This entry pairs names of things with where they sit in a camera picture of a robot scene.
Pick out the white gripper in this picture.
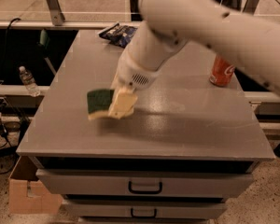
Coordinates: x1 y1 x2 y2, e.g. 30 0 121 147
108 51 160 119

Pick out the green and yellow sponge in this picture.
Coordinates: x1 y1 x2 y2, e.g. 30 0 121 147
87 89 114 119

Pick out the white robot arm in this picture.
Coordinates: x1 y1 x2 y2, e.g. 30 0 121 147
108 0 280 119

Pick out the blue chip bag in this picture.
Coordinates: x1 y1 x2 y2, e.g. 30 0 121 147
98 22 137 48

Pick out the grey drawer cabinet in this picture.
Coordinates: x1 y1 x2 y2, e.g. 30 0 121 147
18 31 274 224

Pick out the clear plastic water bottle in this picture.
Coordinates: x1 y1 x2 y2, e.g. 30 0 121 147
19 66 40 97

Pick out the orange soda can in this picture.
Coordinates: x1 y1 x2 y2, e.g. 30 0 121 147
209 55 235 87

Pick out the cardboard box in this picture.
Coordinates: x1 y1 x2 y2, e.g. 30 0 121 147
8 157 63 214

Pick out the top drawer black handle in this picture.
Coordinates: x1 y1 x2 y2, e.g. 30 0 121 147
128 181 163 195

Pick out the drawer black handle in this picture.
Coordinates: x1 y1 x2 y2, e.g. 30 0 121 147
130 208 158 218
128 181 163 195

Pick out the green handled tool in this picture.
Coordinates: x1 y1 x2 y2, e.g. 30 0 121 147
37 29 56 75

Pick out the left metal bracket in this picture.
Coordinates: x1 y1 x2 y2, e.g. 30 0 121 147
46 0 65 26

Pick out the metal bracket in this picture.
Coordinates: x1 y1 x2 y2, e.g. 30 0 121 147
46 0 65 26
242 0 264 16

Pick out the black cable on left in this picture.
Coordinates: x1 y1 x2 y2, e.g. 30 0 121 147
0 17 31 175

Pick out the right metal bracket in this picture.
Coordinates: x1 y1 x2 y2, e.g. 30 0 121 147
242 0 264 16

